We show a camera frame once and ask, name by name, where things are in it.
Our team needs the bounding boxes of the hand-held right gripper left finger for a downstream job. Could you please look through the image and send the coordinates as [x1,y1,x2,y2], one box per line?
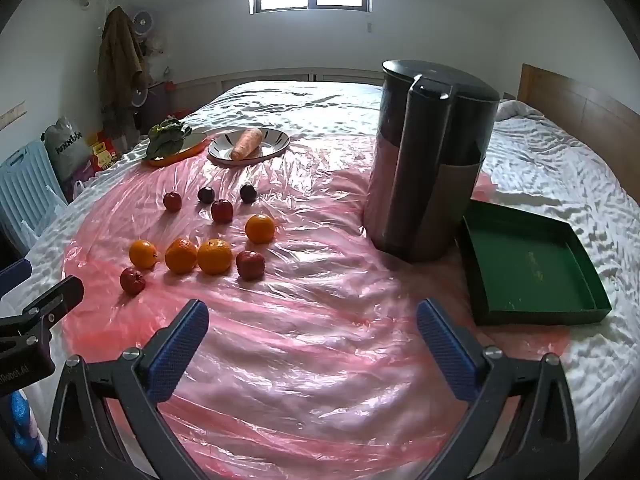
[46,299,211,480]

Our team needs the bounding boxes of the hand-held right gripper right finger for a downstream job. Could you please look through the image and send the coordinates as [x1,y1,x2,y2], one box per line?
[412,299,583,480]

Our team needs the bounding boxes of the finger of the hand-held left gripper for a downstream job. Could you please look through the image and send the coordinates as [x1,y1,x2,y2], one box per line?
[0,275,85,356]
[0,259,32,288]

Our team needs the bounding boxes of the orange tangerine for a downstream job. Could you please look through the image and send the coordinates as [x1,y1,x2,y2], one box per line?
[197,239,234,276]
[164,238,199,274]
[245,214,277,245]
[129,240,159,269]

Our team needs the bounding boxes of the green tray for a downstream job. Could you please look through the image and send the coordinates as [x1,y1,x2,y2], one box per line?
[456,199,613,327]

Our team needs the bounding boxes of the person's left hand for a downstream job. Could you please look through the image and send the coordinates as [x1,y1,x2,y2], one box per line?
[0,391,41,467]

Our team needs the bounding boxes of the light blue plastic chair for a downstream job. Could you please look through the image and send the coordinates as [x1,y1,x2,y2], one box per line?
[0,140,68,256]

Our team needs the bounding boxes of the pink plastic sheet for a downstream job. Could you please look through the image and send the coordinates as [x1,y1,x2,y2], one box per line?
[60,135,571,471]

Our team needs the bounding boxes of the grey printed bag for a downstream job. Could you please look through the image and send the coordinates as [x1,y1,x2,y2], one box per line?
[42,116,88,186]

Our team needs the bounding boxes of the red boxes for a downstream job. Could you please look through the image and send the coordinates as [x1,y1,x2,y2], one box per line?
[85,130,121,173]

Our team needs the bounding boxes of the tall black steel canister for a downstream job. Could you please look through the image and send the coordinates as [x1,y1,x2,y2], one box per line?
[362,59,502,263]

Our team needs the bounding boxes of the green leafy vegetable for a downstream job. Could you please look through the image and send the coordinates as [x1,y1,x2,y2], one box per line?
[146,117,193,161]

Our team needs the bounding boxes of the orange plate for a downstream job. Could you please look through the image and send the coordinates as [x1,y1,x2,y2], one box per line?
[145,127,211,168]

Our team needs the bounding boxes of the carrot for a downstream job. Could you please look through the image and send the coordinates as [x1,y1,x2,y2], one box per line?
[230,128,263,162]

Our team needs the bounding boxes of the dark cabinet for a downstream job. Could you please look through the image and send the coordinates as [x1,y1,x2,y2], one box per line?
[142,80,176,126]

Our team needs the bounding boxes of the brown hanging coat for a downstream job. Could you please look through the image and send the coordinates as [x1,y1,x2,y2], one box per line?
[96,6,151,141]

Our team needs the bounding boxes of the black striped white plate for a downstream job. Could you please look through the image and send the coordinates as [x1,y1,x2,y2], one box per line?
[207,128,291,163]

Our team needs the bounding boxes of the white crumpled pillow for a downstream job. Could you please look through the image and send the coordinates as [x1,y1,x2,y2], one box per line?
[495,99,543,121]

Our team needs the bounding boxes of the wooden headboard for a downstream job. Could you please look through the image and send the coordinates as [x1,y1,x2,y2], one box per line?
[516,63,640,181]

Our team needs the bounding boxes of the white fan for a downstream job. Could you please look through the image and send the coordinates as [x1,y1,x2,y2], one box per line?
[131,8,155,36]

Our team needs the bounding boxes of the white bed frame panel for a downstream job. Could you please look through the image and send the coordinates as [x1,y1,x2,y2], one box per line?
[170,67,386,98]

